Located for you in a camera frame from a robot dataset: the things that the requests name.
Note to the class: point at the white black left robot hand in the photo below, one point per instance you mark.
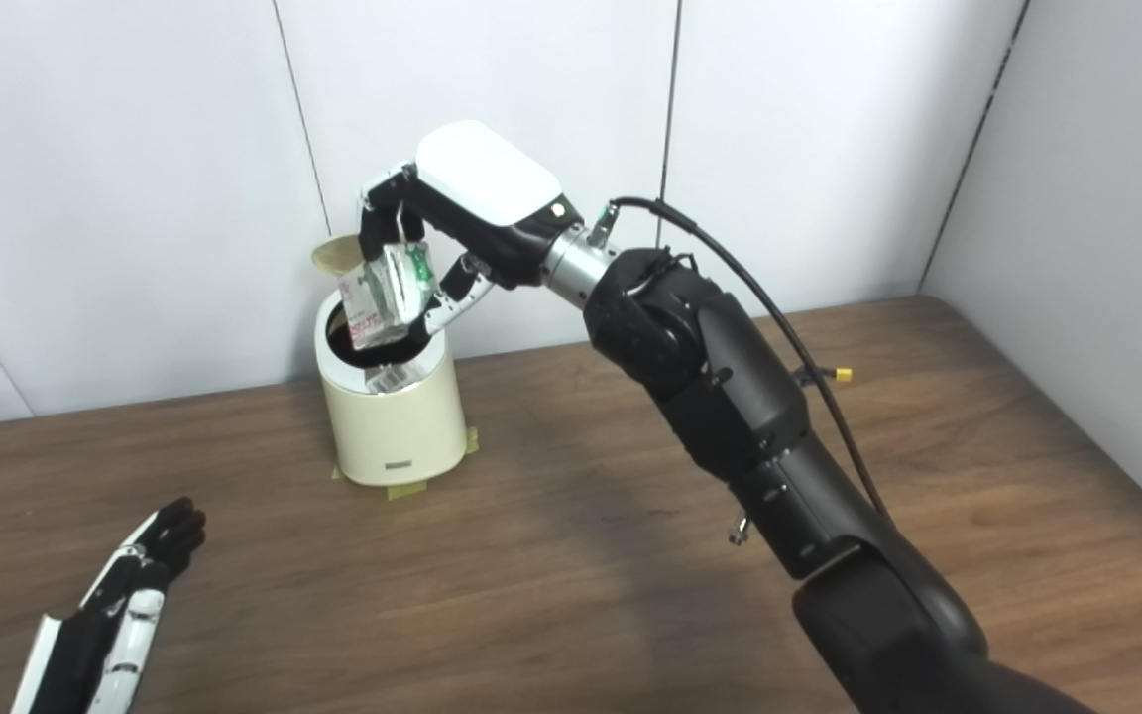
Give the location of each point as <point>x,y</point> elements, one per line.
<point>105,635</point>

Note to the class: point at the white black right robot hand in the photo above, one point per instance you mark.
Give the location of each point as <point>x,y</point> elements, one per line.
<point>492,188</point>

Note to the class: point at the cream-colored round trash bin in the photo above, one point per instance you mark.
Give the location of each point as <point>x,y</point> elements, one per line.
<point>398,426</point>

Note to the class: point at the cream round bin lid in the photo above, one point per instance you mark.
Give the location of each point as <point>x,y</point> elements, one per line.
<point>333,256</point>

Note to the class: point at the white green milk carton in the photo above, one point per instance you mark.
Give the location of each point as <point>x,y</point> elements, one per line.
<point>388,297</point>

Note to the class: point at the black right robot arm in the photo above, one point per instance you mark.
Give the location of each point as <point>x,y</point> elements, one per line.
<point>730,397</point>

